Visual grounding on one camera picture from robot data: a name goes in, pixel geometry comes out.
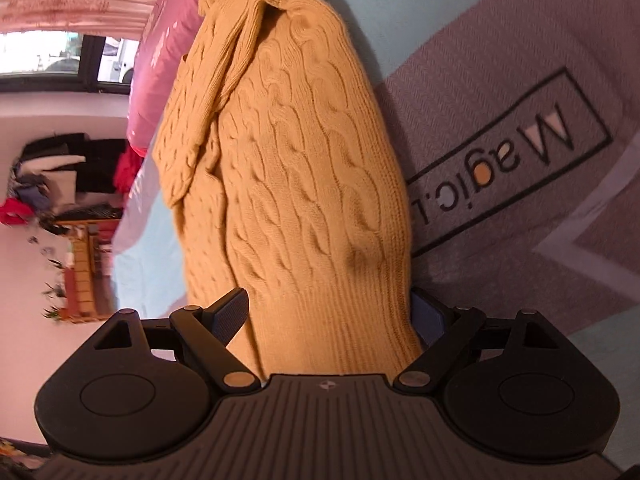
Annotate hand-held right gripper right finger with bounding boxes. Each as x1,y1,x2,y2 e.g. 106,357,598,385
393,287,561,395

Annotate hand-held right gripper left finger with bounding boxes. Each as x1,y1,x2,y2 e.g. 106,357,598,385
92,287,262,393

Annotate yellow cable-knit cardigan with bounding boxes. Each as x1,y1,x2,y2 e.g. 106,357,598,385
151,0,423,383

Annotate pile of pink clothes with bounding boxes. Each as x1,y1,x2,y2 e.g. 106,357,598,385
112,149,146,194

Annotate hanging dark clothes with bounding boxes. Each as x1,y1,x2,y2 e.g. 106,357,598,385
10,132,128,211

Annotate wooden shelf unit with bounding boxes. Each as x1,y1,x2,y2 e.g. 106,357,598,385
52,217,119,324

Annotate red garment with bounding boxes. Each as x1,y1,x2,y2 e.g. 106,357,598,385
0,197,29,227

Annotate white vehicle outside window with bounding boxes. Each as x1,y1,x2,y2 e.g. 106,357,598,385
97,37,139,83

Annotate purple floral bed cover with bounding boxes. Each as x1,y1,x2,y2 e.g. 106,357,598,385
125,0,241,147

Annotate black framed window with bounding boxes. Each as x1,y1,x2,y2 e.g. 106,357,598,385
0,30,141,95

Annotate pink curtain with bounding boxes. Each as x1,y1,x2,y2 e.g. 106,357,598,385
0,0,153,32

